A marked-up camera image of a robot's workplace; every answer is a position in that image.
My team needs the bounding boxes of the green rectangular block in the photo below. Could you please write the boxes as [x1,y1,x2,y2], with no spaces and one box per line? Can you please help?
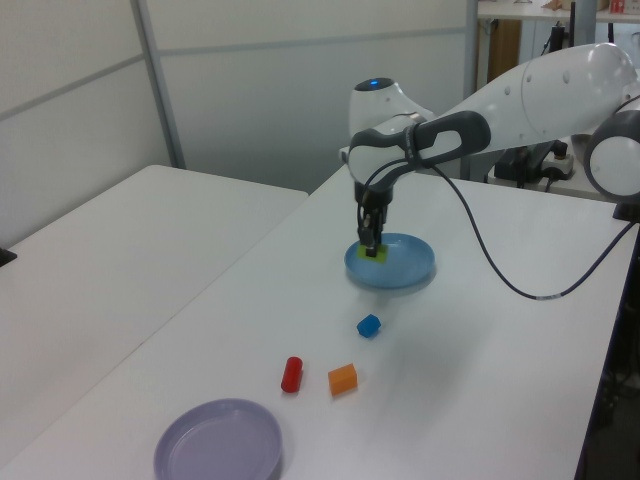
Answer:
[356,243,389,265]

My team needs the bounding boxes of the grey partition corner post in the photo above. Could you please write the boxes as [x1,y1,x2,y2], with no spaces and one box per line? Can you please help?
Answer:
[130,0,187,170]

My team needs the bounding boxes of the red cylinder block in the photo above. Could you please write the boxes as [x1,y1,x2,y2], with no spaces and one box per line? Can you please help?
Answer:
[279,356,304,394]

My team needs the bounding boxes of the brown wooden cabinet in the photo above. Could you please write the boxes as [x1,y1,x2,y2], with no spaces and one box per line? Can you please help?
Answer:
[487,19,523,87]

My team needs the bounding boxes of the orange rectangular block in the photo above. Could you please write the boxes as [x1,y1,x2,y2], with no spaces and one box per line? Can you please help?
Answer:
[327,363,360,397]

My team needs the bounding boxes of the white emergency stop button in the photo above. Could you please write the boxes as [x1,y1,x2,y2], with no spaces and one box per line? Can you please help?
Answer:
[542,142,576,181]

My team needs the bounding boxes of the blue plastic plate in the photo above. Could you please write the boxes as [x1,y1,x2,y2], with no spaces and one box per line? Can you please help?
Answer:
[343,232,436,290]

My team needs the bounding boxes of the purple plastic plate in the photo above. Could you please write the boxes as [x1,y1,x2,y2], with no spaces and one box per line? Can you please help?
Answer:
[153,397,284,480]

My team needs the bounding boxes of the black box on desk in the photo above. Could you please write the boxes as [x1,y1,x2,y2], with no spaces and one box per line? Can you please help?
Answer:
[494,147,547,179]

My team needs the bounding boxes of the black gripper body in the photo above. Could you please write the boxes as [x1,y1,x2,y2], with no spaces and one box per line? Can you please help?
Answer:
[354,182,396,226]

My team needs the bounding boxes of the blue block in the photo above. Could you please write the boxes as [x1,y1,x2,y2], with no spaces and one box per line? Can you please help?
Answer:
[356,313,383,340]

